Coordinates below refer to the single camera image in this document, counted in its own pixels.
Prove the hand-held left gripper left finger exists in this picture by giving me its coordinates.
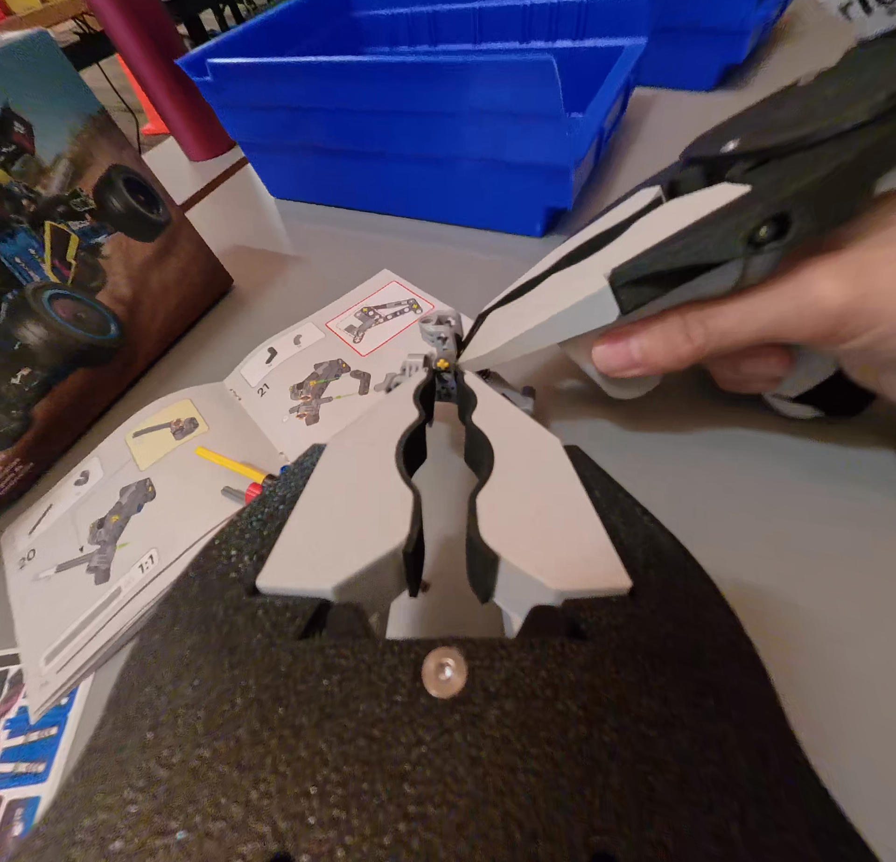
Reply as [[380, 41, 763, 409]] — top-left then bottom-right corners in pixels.
[[254, 374, 429, 640]]

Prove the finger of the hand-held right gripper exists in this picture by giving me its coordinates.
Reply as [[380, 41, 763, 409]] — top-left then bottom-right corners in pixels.
[[465, 185, 667, 348], [459, 183, 753, 371]]

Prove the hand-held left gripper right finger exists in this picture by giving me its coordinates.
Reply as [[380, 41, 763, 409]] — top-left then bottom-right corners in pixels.
[[461, 373, 634, 638]]

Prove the grey toy brick assembly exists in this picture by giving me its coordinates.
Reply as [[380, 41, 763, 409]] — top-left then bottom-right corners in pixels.
[[374, 309, 539, 416]]

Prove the toy buggy set box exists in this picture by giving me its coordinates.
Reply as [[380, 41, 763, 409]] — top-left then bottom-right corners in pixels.
[[0, 29, 235, 512]]

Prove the person's right hand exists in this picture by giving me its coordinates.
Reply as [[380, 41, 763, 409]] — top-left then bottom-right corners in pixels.
[[591, 193, 896, 395]]

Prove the yellow toy brick axle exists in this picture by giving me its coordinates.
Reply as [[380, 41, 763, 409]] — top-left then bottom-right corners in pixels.
[[195, 446, 275, 486]]

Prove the blue plastic storage bin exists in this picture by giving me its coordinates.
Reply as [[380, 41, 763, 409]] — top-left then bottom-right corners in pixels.
[[633, 0, 800, 93], [176, 0, 652, 238]]

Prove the building instruction booklet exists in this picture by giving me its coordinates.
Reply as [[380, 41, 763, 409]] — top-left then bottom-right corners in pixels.
[[0, 268, 449, 724]]

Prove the colourful sticker sheet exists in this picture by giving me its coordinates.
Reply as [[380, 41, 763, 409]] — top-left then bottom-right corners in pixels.
[[0, 648, 95, 849]]

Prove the orange traffic cone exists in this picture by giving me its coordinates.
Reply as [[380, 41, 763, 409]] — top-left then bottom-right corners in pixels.
[[115, 53, 171, 138]]

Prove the maroon cylindrical post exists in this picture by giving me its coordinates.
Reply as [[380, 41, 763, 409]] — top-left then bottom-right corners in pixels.
[[63, 0, 235, 163]]

